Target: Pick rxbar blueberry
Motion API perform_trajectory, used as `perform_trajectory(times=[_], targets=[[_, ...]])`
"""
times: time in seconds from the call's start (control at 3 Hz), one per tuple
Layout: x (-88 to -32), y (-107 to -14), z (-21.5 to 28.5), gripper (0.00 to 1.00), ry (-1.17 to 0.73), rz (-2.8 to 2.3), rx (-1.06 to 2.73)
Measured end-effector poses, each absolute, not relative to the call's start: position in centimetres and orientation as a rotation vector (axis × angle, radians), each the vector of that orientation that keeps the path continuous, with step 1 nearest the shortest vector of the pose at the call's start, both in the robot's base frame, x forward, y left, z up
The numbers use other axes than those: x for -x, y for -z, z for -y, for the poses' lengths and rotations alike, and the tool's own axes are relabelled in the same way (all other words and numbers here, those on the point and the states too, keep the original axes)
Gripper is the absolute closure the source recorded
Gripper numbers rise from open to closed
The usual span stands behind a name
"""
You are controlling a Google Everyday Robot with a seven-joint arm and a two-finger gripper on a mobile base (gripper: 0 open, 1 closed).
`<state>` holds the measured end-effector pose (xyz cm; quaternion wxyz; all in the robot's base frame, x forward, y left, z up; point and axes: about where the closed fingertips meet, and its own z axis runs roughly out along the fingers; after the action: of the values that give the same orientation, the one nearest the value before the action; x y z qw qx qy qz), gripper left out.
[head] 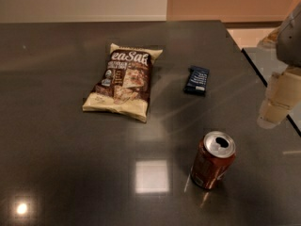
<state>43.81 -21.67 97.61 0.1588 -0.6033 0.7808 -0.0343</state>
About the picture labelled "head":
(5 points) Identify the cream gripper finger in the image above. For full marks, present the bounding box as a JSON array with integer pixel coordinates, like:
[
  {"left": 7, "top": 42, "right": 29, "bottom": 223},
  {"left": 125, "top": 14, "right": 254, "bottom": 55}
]
[{"left": 257, "top": 67, "right": 301, "bottom": 129}]

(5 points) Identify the blue rxbar blueberry bar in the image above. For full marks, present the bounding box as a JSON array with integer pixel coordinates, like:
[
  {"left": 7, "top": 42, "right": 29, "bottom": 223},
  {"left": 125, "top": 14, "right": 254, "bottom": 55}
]
[{"left": 183, "top": 66, "right": 210, "bottom": 95}]

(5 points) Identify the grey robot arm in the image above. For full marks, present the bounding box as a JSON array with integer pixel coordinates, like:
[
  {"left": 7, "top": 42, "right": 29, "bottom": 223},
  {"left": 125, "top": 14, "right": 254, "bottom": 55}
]
[{"left": 257, "top": 3, "right": 301, "bottom": 129}]

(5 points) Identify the open brown soda can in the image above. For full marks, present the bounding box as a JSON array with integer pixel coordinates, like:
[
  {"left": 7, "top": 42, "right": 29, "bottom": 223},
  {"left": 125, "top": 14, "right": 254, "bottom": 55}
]
[{"left": 191, "top": 131, "right": 236, "bottom": 189}]

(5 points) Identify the brown cream chip bag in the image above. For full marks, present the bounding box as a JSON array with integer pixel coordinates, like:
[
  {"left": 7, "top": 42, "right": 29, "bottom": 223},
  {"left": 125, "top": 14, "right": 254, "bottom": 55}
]
[{"left": 82, "top": 43, "right": 163, "bottom": 122}]

